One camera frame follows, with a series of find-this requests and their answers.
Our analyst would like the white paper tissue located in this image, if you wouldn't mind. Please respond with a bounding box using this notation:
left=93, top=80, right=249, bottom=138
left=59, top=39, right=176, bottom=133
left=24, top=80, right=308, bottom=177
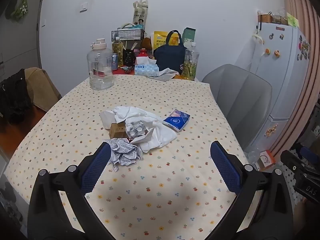
left=114, top=106, right=178, bottom=153
left=99, top=110, right=117, bottom=130

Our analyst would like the black garment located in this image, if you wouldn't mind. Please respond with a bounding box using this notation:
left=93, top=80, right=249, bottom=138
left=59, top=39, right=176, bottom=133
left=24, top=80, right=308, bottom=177
left=0, top=69, right=34, bottom=124

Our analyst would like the blue white tissue box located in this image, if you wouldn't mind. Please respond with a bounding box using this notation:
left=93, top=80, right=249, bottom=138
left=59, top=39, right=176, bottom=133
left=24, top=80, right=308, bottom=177
left=134, top=57, right=160, bottom=77

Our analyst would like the white crumpled napkin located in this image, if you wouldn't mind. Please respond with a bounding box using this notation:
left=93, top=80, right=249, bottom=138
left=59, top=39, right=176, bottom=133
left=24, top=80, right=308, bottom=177
left=152, top=68, right=180, bottom=81

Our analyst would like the blue tissue packet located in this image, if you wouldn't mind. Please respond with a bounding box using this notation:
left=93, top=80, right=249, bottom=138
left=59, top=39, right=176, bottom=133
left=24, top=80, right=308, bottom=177
left=163, top=109, right=191, bottom=132

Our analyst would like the group of fridge magnets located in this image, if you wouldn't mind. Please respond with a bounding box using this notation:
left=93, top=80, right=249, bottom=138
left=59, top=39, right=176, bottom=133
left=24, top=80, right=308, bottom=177
left=264, top=26, right=312, bottom=138

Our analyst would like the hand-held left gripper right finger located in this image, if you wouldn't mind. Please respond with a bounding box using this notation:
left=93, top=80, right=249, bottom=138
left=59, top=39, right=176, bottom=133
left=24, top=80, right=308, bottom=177
left=210, top=141, right=293, bottom=240

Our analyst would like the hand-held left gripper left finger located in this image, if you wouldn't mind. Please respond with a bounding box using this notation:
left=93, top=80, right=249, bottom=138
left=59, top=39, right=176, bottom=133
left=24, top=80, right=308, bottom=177
left=27, top=142, right=118, bottom=240

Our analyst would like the floral print tablecloth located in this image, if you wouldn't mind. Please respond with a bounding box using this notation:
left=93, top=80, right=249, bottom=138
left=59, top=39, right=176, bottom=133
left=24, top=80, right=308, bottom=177
left=5, top=74, right=253, bottom=240

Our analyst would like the red table mat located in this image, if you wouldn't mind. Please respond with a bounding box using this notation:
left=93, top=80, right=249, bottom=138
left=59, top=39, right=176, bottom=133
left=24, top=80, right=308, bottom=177
left=112, top=67, right=135, bottom=75

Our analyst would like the black wire basket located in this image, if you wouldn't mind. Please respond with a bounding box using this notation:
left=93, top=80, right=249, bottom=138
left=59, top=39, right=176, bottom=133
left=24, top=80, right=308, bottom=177
left=111, top=29, right=145, bottom=41

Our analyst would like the printed receipt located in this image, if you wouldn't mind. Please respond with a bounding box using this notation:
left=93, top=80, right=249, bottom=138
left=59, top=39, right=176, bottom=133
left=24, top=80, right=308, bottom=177
left=103, top=138, right=143, bottom=172

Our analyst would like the large yellow tea bottle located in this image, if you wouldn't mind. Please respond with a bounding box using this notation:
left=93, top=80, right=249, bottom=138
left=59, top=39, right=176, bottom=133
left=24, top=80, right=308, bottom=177
left=181, top=42, right=200, bottom=81

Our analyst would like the yellow snack bag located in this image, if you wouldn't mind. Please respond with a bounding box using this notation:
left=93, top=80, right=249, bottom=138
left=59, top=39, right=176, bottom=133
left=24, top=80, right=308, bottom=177
left=153, top=31, right=170, bottom=50

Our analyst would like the brown wicker basket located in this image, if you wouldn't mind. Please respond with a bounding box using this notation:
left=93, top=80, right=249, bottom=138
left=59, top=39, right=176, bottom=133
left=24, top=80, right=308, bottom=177
left=258, top=11, right=273, bottom=23

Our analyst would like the large clear water jug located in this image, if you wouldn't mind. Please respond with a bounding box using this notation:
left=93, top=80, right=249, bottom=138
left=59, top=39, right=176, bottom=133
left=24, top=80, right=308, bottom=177
left=87, top=38, right=115, bottom=91

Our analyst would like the grey upholstered chair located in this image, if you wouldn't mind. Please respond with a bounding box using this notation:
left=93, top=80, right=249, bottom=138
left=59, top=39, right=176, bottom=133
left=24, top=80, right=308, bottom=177
left=201, top=64, right=273, bottom=150

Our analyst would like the navy lunch bag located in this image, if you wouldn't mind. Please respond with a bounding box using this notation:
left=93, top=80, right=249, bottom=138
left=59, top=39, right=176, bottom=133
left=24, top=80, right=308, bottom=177
left=153, top=30, right=188, bottom=74

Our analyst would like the small yellow tea bottle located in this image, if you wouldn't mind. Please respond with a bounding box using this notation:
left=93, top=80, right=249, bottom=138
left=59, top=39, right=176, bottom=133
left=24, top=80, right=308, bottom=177
left=112, top=37, right=124, bottom=67

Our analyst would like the green hanging plush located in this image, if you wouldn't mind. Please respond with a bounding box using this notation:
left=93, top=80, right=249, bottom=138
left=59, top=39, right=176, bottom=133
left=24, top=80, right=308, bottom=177
left=14, top=0, right=29, bottom=20

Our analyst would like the silver blister pack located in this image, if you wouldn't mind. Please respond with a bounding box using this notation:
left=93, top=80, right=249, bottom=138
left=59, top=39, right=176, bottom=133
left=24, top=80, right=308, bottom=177
left=126, top=121, right=150, bottom=138

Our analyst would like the grey door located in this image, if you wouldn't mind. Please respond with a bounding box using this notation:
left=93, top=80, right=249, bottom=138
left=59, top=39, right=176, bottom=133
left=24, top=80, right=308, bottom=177
left=0, top=0, right=47, bottom=80

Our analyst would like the orange white box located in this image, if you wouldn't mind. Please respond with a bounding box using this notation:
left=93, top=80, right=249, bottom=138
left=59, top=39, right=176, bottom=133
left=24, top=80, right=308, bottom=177
left=259, top=150, right=277, bottom=168

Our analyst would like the brown jacket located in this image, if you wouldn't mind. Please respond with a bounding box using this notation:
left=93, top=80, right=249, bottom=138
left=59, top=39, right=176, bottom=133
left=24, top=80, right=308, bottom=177
left=24, top=67, right=62, bottom=112

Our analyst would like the white hanging bag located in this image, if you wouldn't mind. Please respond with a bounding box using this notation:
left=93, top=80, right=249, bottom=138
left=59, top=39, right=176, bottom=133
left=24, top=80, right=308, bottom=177
left=251, top=31, right=265, bottom=75

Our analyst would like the black mesh pen holder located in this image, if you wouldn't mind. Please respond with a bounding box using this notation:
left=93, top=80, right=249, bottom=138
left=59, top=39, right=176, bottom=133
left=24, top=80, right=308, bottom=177
left=123, top=49, right=135, bottom=67

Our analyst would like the white refrigerator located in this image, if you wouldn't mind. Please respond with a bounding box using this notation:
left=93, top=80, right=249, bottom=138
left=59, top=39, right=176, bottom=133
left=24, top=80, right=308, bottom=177
left=250, top=22, right=312, bottom=153

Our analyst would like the small brown cardboard box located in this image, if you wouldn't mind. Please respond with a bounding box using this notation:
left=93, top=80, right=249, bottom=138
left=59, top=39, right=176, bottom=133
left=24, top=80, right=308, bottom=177
left=109, top=122, right=128, bottom=139

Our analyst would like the green carton box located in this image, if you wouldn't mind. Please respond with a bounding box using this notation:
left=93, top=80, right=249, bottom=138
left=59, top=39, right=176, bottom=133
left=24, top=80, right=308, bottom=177
left=182, top=27, right=196, bottom=48

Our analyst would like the cream printed tote bag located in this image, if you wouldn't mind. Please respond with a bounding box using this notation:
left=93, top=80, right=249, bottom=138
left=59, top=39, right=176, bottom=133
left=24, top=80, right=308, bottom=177
left=132, top=0, right=149, bottom=30

